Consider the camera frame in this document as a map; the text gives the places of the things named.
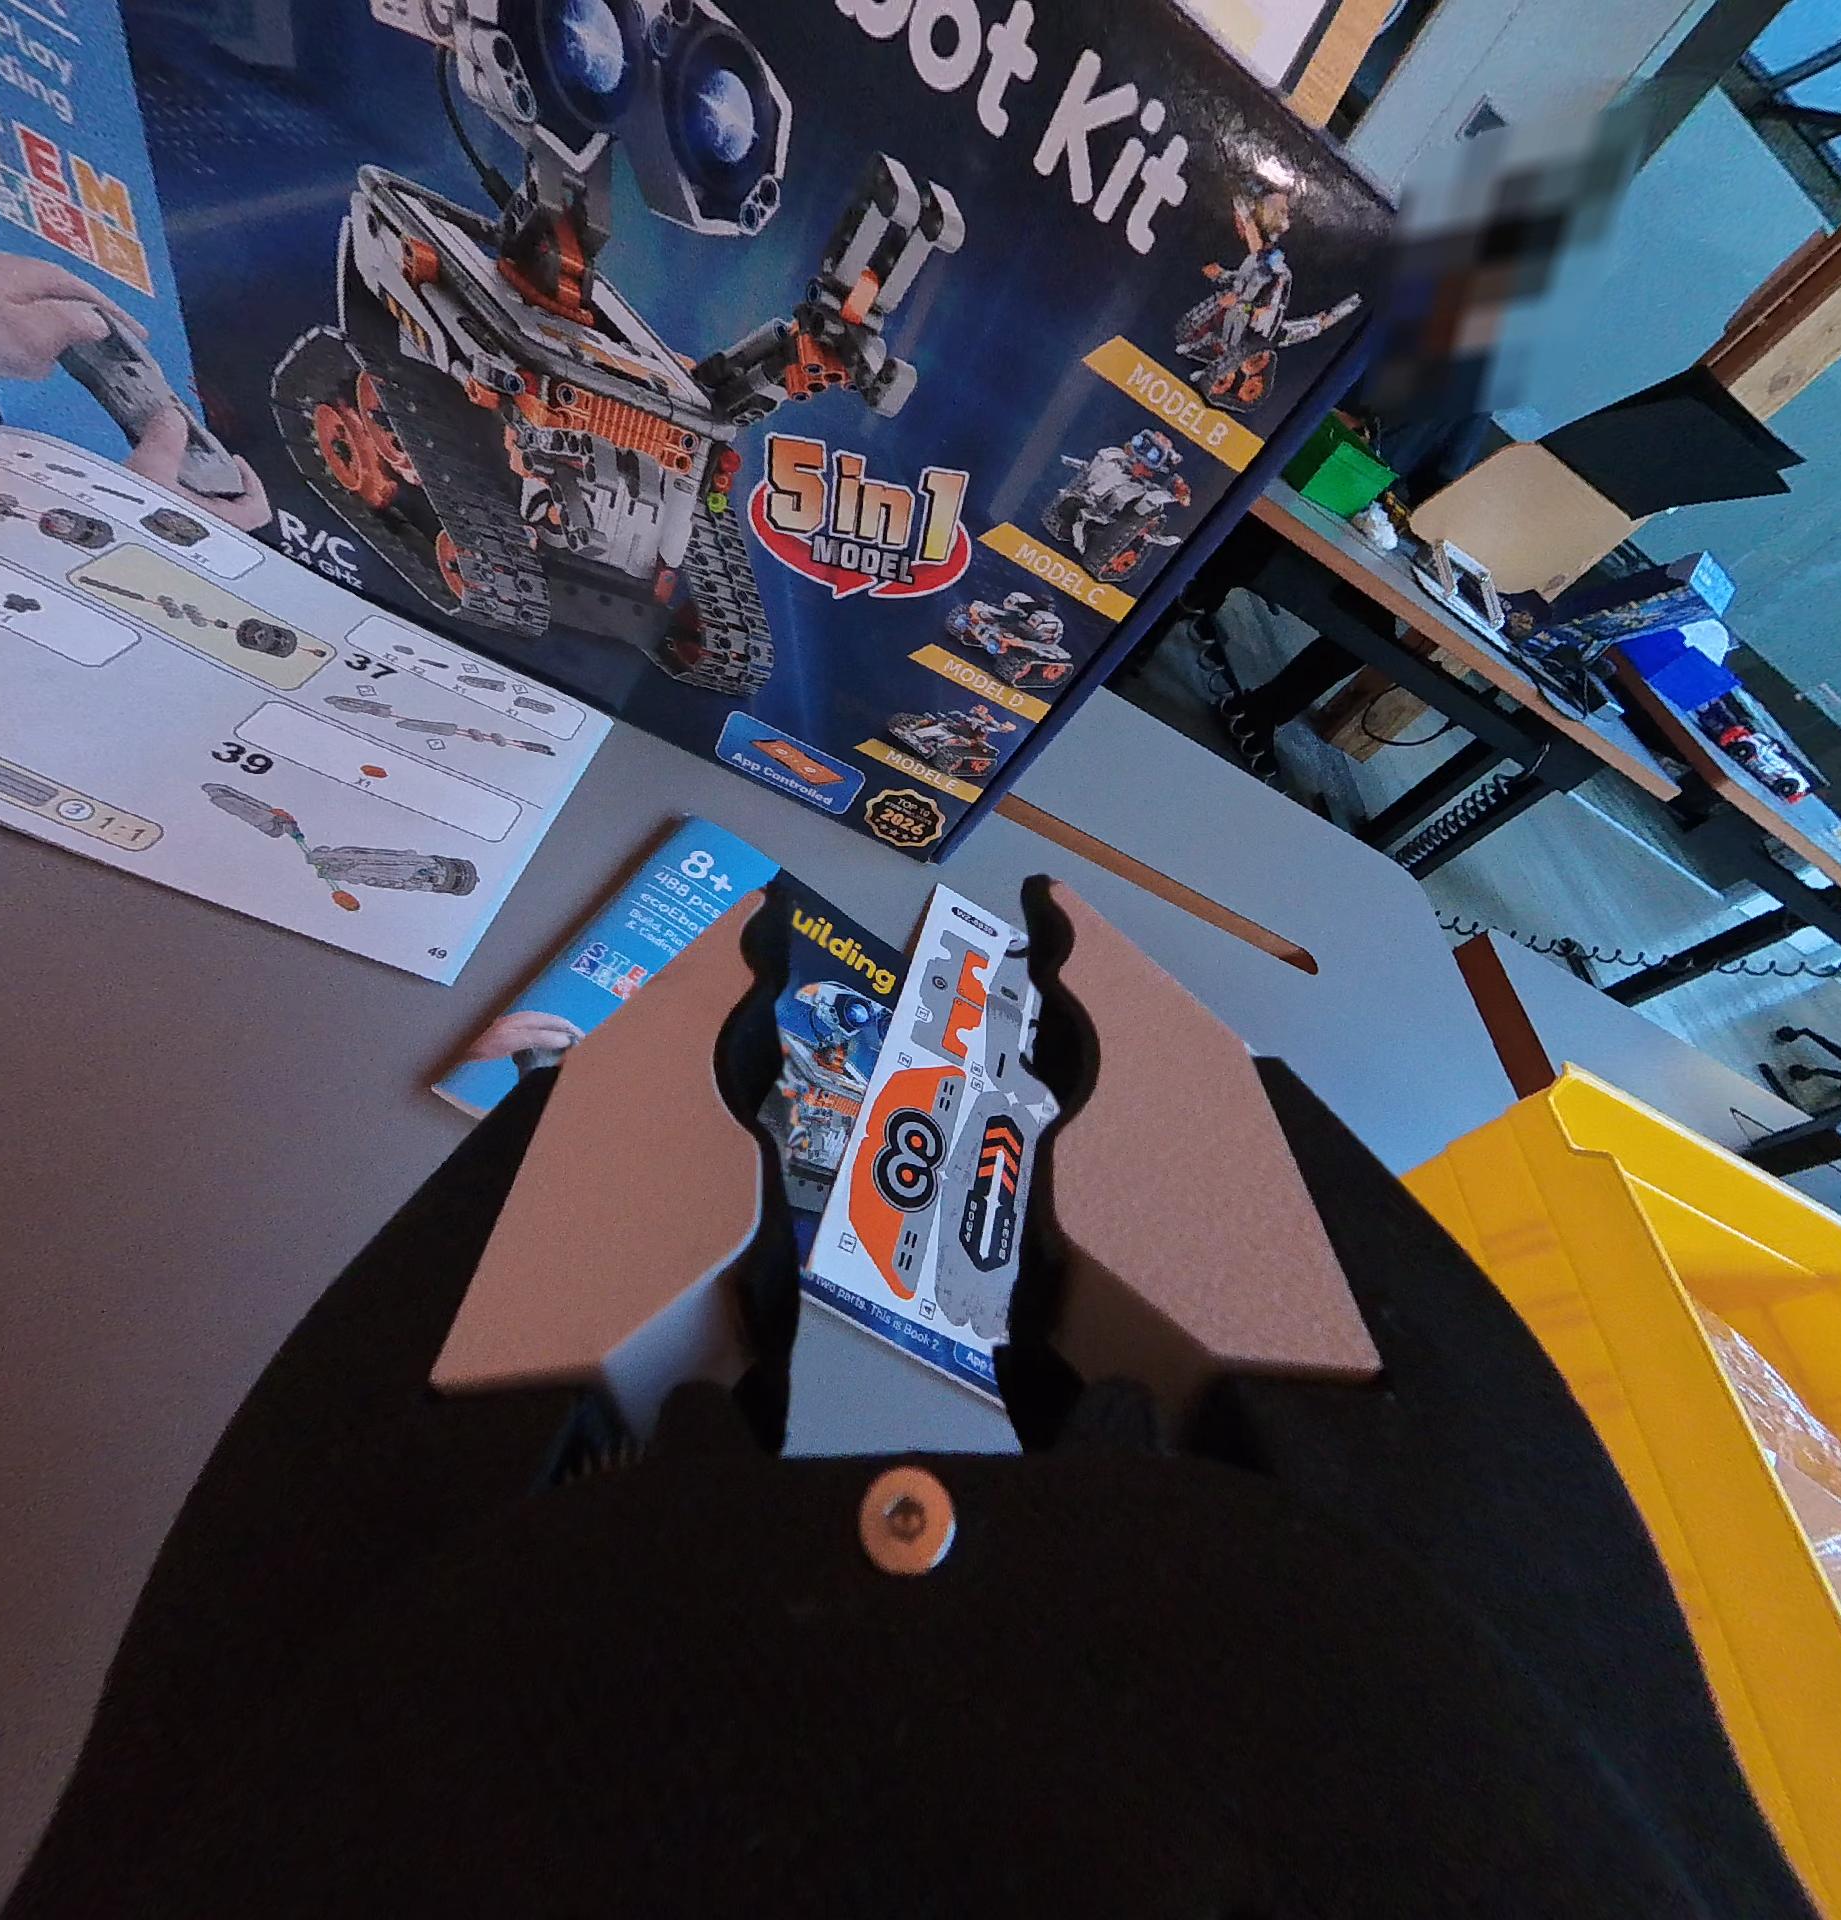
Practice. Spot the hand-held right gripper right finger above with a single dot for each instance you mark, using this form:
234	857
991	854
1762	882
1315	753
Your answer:
1219	1201

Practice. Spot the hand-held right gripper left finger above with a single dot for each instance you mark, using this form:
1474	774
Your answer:
605	1201

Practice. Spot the neighbouring grey desk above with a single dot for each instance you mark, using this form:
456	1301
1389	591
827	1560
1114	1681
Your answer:
1654	1051

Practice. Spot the blue leaflet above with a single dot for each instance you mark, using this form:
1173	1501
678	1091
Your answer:
634	946

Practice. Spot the printed sticker sheet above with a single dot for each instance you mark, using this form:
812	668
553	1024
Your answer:
935	1171

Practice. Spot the yellow storage bin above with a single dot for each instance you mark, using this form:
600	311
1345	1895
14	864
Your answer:
1611	1350

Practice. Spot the open instruction booklet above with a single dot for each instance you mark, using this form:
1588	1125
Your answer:
259	706

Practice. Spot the clear plastic bags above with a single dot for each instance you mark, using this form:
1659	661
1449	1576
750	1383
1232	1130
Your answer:
1804	1470

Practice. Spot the long wooden table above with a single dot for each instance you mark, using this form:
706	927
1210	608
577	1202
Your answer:
1460	600

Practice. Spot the red white toy car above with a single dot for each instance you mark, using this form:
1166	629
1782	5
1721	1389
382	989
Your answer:
1761	751

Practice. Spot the blue storage bin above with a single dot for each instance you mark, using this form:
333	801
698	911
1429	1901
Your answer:
1684	667

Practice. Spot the green storage bin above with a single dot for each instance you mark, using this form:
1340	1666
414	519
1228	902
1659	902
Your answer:
1340	471

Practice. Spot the open cardboard box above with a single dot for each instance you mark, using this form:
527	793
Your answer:
1534	501

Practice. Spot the blue robot kit box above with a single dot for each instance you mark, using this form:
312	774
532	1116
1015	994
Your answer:
935	376

